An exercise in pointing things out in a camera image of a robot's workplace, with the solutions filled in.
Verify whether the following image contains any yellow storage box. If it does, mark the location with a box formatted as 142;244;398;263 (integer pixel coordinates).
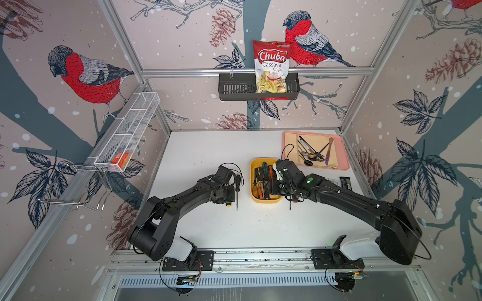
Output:
250;158;282;204

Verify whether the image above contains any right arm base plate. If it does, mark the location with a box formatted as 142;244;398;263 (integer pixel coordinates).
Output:
310;248;365;270

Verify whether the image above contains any black long screwdriver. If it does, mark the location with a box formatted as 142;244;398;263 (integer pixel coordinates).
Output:
235;174;242;209

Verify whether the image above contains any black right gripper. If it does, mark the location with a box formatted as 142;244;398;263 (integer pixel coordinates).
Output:
261;178;296;196

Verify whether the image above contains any pink tray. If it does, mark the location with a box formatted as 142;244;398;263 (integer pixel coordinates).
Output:
282;130;351;171

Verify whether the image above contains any Chuba cassava chips bag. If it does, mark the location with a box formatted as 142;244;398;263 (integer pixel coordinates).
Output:
252;41;291;94

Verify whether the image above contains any orange black large screwdriver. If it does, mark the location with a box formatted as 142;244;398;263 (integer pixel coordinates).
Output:
287;195;299;210

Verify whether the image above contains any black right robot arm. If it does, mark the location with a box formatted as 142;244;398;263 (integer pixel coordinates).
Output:
273;159;423;265

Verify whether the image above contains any white wire wall shelf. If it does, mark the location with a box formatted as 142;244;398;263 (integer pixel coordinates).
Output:
94;92;160;173

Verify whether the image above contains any wooden handled knife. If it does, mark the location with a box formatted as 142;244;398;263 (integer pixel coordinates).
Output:
325;137;334;166

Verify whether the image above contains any beige tray liner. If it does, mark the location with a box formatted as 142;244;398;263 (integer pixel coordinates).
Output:
285;133;340;169

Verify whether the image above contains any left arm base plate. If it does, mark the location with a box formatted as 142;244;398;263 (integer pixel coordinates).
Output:
161;250;215;272

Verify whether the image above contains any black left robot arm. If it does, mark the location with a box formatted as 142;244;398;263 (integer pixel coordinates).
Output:
128;166;235;261

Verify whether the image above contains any black wall basket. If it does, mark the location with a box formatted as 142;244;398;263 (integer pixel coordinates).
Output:
218;73;300;101

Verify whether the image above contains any green black screwdriver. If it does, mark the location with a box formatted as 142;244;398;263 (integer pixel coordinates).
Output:
262;162;271;190

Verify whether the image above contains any orange box in shelf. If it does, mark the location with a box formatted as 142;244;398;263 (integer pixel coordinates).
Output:
110;153;131;169

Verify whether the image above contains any black spoon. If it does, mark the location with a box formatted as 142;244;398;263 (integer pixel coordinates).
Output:
297;140;313;166

